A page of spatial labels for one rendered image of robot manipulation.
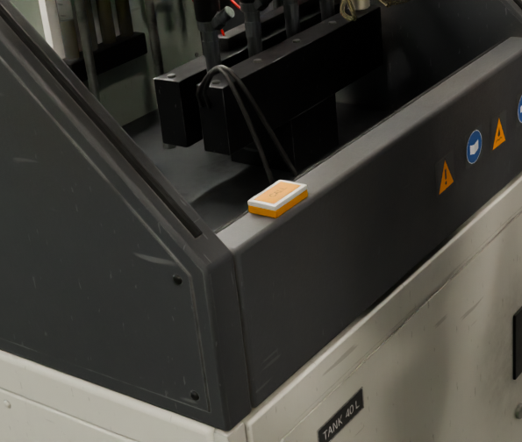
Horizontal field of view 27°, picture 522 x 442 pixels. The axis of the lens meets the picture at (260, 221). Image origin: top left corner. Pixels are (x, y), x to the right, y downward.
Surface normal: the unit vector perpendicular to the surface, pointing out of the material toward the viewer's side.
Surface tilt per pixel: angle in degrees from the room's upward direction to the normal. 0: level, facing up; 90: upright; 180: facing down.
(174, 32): 90
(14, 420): 90
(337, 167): 0
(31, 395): 90
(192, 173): 0
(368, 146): 0
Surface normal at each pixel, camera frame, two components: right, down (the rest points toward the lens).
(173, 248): -0.58, 0.40
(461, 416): 0.81, 0.18
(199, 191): -0.10, -0.90
